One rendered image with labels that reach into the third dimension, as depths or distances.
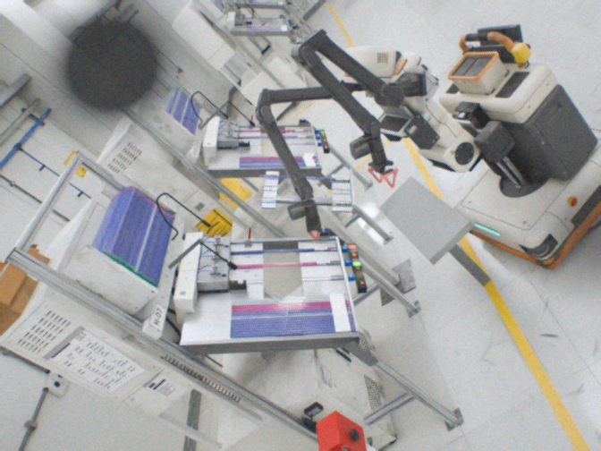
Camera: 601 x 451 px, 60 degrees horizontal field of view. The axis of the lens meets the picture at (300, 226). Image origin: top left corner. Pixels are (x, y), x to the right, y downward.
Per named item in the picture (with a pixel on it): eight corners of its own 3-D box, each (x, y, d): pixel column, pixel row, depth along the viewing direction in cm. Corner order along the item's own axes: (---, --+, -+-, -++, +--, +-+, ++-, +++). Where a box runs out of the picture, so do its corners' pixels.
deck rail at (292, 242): (336, 245, 270) (337, 235, 266) (337, 248, 268) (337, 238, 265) (198, 251, 265) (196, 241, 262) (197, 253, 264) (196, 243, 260)
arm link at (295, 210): (309, 185, 226) (304, 187, 234) (286, 193, 223) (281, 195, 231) (319, 211, 227) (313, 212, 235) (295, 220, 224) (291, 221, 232)
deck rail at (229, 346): (358, 343, 213) (359, 332, 210) (359, 347, 212) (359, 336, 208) (181, 352, 209) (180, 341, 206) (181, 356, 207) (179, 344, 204)
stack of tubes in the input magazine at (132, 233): (174, 216, 249) (128, 182, 237) (157, 286, 207) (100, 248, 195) (157, 233, 253) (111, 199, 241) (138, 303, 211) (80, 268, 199)
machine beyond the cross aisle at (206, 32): (325, 54, 717) (222, -60, 632) (333, 72, 649) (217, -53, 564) (256, 120, 763) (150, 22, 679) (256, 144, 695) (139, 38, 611)
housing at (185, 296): (205, 254, 265) (202, 232, 257) (196, 323, 224) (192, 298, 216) (189, 255, 264) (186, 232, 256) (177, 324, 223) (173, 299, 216)
